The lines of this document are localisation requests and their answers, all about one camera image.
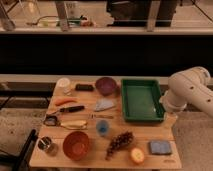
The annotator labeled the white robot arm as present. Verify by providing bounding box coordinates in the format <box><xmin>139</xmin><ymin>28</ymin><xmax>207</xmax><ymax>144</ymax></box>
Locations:
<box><xmin>159</xmin><ymin>67</ymin><xmax>213</xmax><ymax>118</ymax></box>

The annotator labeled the green plastic tray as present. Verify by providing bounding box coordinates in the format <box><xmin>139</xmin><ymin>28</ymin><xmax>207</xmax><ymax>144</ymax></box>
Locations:
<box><xmin>121</xmin><ymin>79</ymin><xmax>165</xmax><ymax>122</ymax></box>

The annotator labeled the purple bowl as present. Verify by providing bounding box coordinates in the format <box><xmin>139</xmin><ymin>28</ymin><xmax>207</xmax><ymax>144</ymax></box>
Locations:
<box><xmin>95</xmin><ymin>77</ymin><xmax>117</xmax><ymax>96</ymax></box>

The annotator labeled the grey cloth piece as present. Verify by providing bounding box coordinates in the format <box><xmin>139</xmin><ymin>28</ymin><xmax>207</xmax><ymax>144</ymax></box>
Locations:
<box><xmin>94</xmin><ymin>99</ymin><xmax>115</xmax><ymax>112</ymax></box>

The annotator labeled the black rectangular block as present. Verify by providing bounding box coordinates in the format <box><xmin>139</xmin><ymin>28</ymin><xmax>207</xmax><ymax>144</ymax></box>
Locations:
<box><xmin>75</xmin><ymin>84</ymin><xmax>94</xmax><ymax>91</ymax></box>

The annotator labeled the small wooden stick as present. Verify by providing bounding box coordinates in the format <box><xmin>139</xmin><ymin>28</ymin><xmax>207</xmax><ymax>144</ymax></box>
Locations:
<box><xmin>91</xmin><ymin>114</ymin><xmax>114</xmax><ymax>119</ymax></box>

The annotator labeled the blue plastic cup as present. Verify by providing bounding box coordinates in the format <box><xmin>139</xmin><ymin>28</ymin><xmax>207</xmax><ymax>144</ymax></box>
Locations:
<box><xmin>96</xmin><ymin>120</ymin><xmax>109</xmax><ymax>136</ymax></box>

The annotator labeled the wooden cutting board table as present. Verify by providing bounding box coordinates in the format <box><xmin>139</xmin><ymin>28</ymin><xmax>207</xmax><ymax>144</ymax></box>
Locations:
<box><xmin>30</xmin><ymin>81</ymin><xmax>182</xmax><ymax>170</ymax></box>

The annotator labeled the yellow banana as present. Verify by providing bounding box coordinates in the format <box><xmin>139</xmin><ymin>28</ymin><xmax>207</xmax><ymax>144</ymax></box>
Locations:
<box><xmin>60</xmin><ymin>120</ymin><xmax>87</xmax><ymax>130</ymax></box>

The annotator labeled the brown grape bunch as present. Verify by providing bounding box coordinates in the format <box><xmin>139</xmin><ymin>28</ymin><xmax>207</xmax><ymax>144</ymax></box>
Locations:
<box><xmin>105</xmin><ymin>131</ymin><xmax>134</xmax><ymax>160</ymax></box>

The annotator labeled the orange bowl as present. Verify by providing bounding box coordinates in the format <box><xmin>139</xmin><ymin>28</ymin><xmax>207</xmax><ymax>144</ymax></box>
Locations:
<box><xmin>63</xmin><ymin>131</ymin><xmax>90</xmax><ymax>161</ymax></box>

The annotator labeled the black measuring scoop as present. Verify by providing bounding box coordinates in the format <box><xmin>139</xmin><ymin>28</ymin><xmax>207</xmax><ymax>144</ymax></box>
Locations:
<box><xmin>44</xmin><ymin>115</ymin><xmax>60</xmax><ymax>126</ymax></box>

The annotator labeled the halved orange fruit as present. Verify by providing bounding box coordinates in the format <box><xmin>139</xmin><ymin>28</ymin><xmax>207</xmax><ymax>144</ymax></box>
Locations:
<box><xmin>130</xmin><ymin>148</ymin><xmax>145</xmax><ymax>164</ymax></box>

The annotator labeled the blue sponge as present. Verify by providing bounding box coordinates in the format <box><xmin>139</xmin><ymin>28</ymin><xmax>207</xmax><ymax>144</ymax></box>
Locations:
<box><xmin>149</xmin><ymin>140</ymin><xmax>172</xmax><ymax>155</ymax></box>

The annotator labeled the metal cup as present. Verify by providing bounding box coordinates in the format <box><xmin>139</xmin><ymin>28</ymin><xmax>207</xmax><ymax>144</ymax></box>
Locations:
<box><xmin>38</xmin><ymin>136</ymin><xmax>58</xmax><ymax>156</ymax></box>

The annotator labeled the black handled knife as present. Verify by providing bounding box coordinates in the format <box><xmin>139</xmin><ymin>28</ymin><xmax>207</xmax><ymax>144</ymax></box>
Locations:
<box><xmin>50</xmin><ymin>105</ymin><xmax>85</xmax><ymax>115</ymax></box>

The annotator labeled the black chair frame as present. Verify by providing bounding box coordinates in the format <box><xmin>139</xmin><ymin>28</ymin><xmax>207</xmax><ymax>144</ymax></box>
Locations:
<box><xmin>0</xmin><ymin>129</ymin><xmax>37</xmax><ymax>171</ymax></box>

